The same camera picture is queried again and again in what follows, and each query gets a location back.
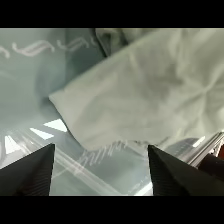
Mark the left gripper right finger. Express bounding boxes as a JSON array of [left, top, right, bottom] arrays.
[[147, 144, 224, 197]]

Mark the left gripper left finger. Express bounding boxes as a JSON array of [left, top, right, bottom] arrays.
[[0, 143, 56, 197]]

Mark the pale green T-shirt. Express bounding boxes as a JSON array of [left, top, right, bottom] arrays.
[[48, 28, 224, 152]]

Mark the silver frame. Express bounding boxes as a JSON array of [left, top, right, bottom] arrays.
[[184, 130, 224, 168]]

